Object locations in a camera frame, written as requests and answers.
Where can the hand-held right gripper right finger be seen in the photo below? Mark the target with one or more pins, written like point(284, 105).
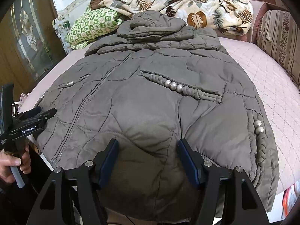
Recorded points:
point(188, 164)

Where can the green patterned pillow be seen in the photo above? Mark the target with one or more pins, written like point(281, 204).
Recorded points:
point(93, 25)

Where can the wooden door with glass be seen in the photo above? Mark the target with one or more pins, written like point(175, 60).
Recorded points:
point(28, 39)

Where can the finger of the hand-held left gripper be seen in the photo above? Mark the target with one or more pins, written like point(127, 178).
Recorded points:
point(44, 116)
point(30, 113)

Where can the person's left hand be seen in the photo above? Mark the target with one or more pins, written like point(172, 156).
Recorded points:
point(5, 166)

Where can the gray puffer jacket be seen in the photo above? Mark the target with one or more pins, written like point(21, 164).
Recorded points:
point(152, 93)

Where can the leaf print blanket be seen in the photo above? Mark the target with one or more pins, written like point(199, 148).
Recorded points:
point(187, 2)

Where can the printed plastic sheet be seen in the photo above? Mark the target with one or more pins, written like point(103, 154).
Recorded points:
point(62, 28)

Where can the striped sofa cushion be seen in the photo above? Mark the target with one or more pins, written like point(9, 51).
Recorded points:
point(279, 39)

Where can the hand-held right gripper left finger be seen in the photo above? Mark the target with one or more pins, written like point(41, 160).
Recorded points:
point(107, 164)

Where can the white patterned gift bag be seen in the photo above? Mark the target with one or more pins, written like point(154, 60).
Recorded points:
point(23, 97)

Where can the orange gray sneaker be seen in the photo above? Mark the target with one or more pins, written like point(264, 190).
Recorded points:
point(289, 199)

